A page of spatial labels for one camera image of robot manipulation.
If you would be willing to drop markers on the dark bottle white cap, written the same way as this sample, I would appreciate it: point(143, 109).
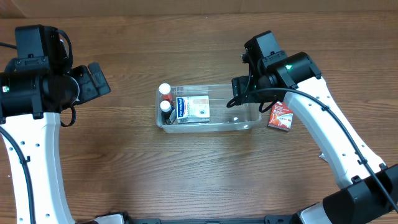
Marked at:
point(168, 112)

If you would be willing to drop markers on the blue Vicks VapoDrops box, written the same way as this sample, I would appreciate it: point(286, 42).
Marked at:
point(322, 156)

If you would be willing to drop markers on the red medicine box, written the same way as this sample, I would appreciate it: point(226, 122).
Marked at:
point(280, 116)

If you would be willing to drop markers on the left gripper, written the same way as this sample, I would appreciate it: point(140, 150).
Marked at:
point(91, 83)

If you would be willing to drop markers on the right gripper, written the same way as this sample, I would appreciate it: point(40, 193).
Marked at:
point(240, 90)

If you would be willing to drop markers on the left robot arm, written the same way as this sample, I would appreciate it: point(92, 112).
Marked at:
point(36, 87)

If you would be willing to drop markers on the white plaster box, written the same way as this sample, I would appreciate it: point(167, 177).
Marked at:
point(193, 109)

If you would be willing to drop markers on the orange pill bottle white cap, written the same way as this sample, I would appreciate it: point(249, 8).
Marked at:
point(165, 91)

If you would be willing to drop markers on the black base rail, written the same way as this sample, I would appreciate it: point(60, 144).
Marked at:
point(124, 218)

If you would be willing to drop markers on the clear plastic container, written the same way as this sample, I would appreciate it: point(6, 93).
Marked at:
point(221, 118)

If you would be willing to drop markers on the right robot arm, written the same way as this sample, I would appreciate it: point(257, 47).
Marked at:
point(367, 186)

